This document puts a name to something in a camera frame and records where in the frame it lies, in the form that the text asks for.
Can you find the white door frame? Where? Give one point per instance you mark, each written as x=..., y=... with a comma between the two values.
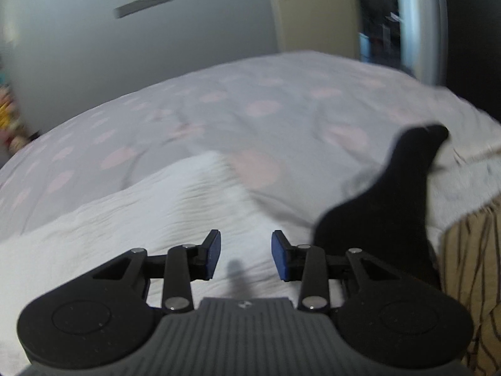
x=418, y=23

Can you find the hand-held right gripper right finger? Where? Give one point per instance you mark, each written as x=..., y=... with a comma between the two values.
x=278, y=254

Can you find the cream door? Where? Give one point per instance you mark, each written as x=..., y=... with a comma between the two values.
x=313, y=11

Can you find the person's foot in black sock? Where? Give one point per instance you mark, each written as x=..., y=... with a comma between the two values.
x=391, y=203

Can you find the tan black striped garment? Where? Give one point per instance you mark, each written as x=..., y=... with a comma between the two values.
x=473, y=282

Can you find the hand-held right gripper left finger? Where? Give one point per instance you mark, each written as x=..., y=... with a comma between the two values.
x=213, y=254

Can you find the grey pink dotted bedsheet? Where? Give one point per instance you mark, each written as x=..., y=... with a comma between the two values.
x=195, y=117

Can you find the cream soft garment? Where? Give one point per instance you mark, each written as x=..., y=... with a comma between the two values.
x=469, y=188

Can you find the grey wall panel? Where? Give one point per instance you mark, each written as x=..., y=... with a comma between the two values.
x=144, y=4

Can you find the colourful plush toys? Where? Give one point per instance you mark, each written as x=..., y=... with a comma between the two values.
x=4, y=117

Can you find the white crinkled garment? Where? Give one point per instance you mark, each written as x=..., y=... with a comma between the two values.
x=117, y=223

